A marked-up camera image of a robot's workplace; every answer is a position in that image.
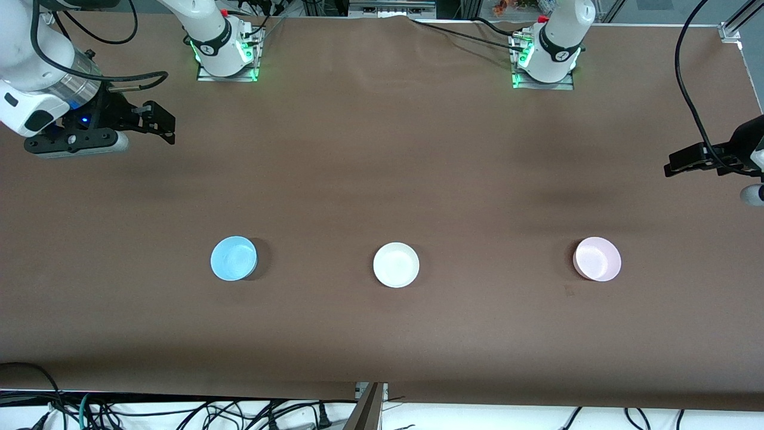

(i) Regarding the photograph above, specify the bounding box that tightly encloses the orange colourful object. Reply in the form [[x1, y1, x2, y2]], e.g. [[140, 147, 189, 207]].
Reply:
[[492, 0, 538, 16]]

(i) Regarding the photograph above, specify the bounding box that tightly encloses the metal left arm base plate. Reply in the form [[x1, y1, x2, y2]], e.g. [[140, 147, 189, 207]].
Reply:
[[510, 31, 577, 91]]

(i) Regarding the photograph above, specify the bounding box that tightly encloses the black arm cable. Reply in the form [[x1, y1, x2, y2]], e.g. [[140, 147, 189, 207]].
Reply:
[[30, 0, 170, 91], [674, 0, 764, 177]]

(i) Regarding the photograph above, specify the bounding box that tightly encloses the black looped floor cable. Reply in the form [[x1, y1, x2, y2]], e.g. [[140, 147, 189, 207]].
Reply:
[[0, 361, 64, 430]]

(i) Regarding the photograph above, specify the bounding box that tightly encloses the black base cable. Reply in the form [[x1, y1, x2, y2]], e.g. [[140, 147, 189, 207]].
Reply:
[[472, 16, 533, 38], [411, 20, 521, 47]]

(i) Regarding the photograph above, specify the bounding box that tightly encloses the blue bowl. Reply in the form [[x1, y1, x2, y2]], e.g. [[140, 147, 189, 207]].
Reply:
[[210, 235, 258, 282]]

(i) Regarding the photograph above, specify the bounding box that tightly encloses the pink bowl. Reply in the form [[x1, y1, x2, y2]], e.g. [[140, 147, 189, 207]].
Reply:
[[572, 236, 622, 282]]

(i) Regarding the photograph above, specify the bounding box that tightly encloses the metal rack device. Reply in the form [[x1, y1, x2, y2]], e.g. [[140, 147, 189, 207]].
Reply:
[[349, 0, 436, 17]]

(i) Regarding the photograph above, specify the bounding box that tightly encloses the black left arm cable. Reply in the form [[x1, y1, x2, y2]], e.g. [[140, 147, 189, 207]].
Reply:
[[674, 0, 764, 177]]

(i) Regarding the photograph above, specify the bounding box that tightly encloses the white bowl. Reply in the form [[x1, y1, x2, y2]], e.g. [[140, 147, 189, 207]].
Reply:
[[373, 242, 420, 288]]

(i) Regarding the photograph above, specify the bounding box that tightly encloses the aluminium frame profile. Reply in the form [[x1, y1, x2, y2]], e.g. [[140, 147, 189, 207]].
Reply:
[[719, 0, 764, 44]]

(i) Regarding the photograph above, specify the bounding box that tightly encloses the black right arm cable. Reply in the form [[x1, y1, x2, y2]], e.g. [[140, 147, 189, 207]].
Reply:
[[30, 0, 170, 91]]

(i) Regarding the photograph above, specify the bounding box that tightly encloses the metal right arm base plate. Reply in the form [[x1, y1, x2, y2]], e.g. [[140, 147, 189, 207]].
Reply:
[[196, 24, 264, 83]]

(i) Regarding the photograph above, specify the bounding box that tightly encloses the metal frame post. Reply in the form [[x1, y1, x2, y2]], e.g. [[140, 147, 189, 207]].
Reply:
[[344, 382, 389, 430]]

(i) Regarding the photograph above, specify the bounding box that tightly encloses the brown table cover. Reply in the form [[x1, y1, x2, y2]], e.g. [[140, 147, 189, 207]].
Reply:
[[0, 15, 764, 413]]

